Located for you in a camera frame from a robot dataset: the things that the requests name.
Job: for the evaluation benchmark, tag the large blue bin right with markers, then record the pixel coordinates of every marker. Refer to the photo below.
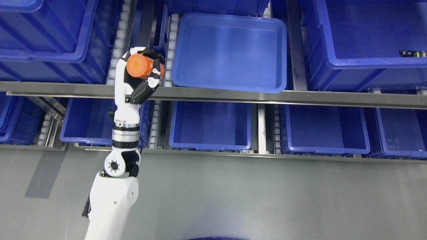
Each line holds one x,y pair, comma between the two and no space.
357,45

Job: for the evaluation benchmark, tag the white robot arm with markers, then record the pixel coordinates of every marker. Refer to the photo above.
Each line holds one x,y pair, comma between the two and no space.
115,189

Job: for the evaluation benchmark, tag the lower blue bin far right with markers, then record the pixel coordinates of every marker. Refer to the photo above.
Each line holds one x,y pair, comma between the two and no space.
399,132

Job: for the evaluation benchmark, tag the large blue bin left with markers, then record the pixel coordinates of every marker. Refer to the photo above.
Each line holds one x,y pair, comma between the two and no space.
59,41

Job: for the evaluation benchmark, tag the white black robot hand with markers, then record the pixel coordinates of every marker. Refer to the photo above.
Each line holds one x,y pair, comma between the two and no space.
129,92

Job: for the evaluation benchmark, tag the shallow blue tray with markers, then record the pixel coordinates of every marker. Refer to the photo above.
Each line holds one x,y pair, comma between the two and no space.
236,53

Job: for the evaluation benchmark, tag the lower blue bin far left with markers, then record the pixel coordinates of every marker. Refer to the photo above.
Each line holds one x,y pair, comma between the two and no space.
19,120

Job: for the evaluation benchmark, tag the lower blue bin centre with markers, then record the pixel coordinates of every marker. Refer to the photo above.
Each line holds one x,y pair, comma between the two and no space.
216,126

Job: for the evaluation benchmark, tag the blue bin top centre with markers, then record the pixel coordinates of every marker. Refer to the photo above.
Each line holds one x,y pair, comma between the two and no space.
223,7

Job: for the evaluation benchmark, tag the large blue bin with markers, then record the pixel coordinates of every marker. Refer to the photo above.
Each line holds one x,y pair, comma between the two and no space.
357,45
59,41

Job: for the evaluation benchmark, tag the white roller track left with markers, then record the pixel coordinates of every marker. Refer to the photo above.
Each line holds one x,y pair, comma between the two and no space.
119,42

